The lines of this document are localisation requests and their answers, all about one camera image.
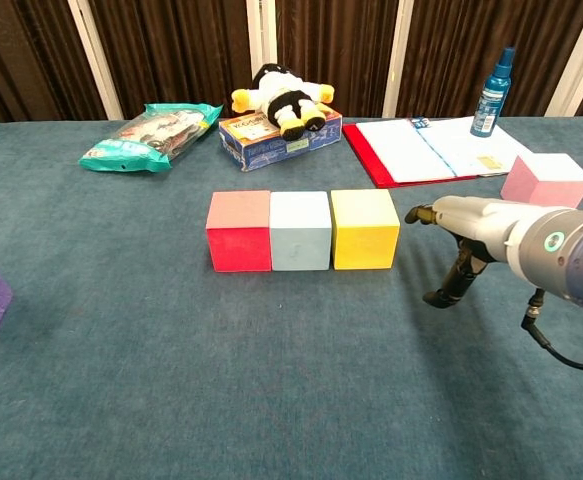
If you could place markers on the light blue foam cube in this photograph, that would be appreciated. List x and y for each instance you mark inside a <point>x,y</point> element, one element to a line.
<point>301,240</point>

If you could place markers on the red foam cube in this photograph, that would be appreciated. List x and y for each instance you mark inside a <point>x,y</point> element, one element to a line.
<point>241,245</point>

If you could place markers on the blue spray bottle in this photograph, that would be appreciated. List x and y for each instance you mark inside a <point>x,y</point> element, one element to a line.
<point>491,105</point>

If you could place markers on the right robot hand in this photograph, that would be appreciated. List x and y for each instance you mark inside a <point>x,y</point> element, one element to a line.
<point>476,220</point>

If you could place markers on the yellow foam cube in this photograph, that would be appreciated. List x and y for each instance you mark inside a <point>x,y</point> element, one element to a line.
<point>366,240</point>

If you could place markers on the teal felt table mat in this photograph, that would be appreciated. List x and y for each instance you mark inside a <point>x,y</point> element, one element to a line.
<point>291,375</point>

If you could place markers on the penguin plush toy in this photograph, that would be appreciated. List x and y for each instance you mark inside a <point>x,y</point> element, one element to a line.
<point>283,97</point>

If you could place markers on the white frame post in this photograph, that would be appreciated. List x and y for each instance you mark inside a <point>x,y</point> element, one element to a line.
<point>260,35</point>
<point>581,60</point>
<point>397,55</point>
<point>93,55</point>

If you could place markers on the pink foam cube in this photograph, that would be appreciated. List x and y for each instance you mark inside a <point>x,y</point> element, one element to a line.
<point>546,175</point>

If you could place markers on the blue cardboard box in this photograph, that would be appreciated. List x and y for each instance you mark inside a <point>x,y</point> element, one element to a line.
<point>271,147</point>

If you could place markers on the teal snack bag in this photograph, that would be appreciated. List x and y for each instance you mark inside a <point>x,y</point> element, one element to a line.
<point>146,140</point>

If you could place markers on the open red folder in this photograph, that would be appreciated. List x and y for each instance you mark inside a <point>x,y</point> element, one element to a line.
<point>411,150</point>

